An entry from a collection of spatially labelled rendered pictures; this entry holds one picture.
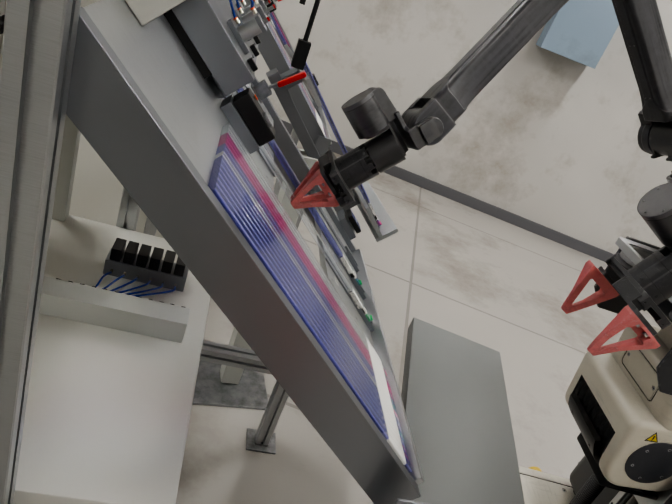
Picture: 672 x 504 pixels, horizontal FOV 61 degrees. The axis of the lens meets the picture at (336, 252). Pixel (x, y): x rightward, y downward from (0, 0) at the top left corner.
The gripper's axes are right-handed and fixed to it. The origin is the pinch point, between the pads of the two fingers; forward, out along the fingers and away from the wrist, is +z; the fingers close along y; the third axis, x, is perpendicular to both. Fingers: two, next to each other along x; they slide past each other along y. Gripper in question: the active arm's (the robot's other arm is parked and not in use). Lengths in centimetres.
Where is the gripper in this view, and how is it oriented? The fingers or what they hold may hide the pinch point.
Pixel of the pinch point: (296, 201)
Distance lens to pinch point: 97.1
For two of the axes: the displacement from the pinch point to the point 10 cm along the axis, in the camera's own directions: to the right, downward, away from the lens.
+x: 4.9, 7.3, 4.8
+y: 0.9, 5.1, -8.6
